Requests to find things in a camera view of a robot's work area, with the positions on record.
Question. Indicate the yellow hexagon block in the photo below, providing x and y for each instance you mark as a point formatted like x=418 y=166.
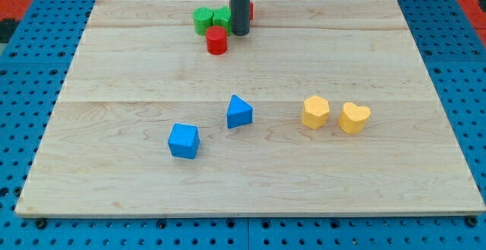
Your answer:
x=315 y=112

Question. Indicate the blue triangle block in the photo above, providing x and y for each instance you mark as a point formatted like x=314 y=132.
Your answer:
x=239 y=113

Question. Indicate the red block behind tool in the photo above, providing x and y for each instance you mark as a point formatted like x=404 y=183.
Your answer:
x=251 y=11

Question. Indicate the light wooden board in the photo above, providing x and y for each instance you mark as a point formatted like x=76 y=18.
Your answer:
x=140 y=68

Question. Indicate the yellow heart block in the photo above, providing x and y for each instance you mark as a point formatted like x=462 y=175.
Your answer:
x=353 y=118

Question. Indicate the green cylinder block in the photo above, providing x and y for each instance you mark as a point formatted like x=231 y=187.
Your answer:
x=203 y=20

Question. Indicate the blue cube block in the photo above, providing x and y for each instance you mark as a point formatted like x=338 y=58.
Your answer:
x=184 y=141

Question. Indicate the green star block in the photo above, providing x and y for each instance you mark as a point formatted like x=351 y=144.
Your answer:
x=222 y=17

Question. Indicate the red cylinder block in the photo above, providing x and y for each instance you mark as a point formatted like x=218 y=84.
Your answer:
x=216 y=40

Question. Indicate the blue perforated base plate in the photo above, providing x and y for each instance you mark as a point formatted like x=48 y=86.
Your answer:
x=36 y=60

